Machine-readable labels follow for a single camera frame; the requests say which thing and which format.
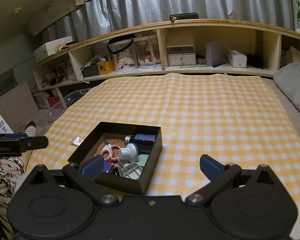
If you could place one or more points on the pink board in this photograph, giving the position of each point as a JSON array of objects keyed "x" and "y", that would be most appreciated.
[{"x": 17, "y": 105}]

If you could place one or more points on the red handled scissors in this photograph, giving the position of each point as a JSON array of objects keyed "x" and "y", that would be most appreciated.
[{"x": 110, "y": 152}]

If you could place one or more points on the grey pillow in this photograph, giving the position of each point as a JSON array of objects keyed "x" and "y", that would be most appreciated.
[{"x": 287, "y": 80}]

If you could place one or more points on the white box on shelf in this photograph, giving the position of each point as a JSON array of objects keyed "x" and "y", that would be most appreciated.
[{"x": 51, "y": 48}]

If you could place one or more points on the white plastic tool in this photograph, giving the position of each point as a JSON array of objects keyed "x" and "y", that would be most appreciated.
[{"x": 131, "y": 171}]

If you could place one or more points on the clear display case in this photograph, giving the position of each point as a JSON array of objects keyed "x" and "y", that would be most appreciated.
[{"x": 132, "y": 52}]

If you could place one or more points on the yellow printed box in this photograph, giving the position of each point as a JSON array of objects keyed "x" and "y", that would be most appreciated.
[{"x": 106, "y": 67}]

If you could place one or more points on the clear plastic wrapper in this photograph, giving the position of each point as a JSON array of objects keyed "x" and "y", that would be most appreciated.
[{"x": 76, "y": 141}]

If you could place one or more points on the tissue box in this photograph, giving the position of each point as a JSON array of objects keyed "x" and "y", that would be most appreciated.
[{"x": 236, "y": 59}]

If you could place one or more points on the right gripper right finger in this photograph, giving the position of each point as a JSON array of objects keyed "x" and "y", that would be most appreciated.
[{"x": 210, "y": 167}]

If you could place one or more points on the black storage box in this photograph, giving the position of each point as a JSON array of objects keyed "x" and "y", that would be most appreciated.
[{"x": 110, "y": 130}]

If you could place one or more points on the dark blue bottle silver cap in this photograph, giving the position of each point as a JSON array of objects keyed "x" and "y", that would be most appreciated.
[{"x": 143, "y": 142}]

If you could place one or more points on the lilac box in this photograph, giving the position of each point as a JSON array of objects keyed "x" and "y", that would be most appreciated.
[{"x": 213, "y": 53}]

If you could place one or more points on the smart watch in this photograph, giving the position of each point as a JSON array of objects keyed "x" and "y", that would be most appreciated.
[{"x": 115, "y": 170}]

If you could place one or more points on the round cork coaster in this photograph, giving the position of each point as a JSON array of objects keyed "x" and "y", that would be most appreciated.
[{"x": 114, "y": 141}]

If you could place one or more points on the white drawer box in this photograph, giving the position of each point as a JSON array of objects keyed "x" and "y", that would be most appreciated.
[{"x": 180, "y": 49}]

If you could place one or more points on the silver curtain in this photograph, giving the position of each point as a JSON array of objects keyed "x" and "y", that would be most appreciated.
[{"x": 61, "y": 18}]

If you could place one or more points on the yellow checkered tablecloth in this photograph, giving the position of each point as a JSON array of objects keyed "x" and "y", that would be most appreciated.
[{"x": 234, "y": 119}]

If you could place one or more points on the colourful card pack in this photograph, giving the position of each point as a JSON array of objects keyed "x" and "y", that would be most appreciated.
[{"x": 107, "y": 165}]

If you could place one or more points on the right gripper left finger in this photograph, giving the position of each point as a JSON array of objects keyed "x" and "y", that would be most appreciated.
[{"x": 92, "y": 168}]

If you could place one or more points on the wooden wall shelf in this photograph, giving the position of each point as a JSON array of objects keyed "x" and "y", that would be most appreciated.
[{"x": 265, "y": 41}]

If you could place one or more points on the striped sock foot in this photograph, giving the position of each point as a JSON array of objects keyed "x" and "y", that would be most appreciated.
[{"x": 31, "y": 129}]

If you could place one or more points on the mint green round compact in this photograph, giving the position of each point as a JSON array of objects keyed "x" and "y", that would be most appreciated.
[{"x": 142, "y": 160}]

